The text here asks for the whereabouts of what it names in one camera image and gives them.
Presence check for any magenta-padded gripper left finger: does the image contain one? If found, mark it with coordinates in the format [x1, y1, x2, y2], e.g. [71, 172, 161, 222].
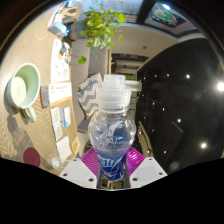
[59, 147, 101, 190]

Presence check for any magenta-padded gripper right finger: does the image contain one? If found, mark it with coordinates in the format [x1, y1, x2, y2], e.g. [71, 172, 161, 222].
[126, 146, 168, 190]

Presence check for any clear blue-labelled water bottle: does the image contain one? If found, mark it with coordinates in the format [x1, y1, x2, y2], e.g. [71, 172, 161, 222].
[87, 74, 138, 183]

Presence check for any yellow white card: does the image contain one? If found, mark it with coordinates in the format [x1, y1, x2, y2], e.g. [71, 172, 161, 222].
[71, 136, 81, 155]

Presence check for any flat round red coaster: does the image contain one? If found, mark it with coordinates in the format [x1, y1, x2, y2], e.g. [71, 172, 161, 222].
[23, 147, 42, 168]

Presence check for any grey white chevron cushion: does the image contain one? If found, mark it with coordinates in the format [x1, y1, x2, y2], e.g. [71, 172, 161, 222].
[77, 73, 104, 118]

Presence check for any curved grey sofa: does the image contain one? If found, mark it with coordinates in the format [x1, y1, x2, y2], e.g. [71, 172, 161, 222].
[69, 37, 112, 149]

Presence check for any pale green mug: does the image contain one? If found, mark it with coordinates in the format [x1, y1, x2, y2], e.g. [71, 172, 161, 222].
[6, 62, 42, 124]

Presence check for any group of ceiling lights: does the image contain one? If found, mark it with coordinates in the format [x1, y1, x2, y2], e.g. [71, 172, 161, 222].
[146, 69, 224, 151]

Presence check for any small light blue box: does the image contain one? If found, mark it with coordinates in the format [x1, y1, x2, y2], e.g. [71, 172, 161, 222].
[48, 21, 70, 38]

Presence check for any green potted plant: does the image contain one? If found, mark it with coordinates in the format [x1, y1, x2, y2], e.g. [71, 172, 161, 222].
[68, 2, 128, 65]

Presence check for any dark framed wall poster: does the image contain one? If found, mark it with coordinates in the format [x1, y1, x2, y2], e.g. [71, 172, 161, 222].
[144, 1, 198, 35]

